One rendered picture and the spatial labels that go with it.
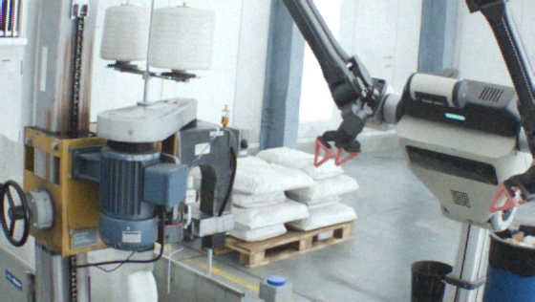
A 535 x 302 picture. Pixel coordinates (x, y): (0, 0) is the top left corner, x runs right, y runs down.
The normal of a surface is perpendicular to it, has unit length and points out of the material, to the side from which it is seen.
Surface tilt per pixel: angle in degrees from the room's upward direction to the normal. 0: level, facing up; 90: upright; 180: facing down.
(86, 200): 90
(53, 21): 90
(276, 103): 90
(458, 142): 40
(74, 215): 90
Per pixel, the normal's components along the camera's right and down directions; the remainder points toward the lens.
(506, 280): -0.67, 0.13
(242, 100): 0.71, 0.18
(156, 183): -0.35, 0.14
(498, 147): -0.39, -0.70
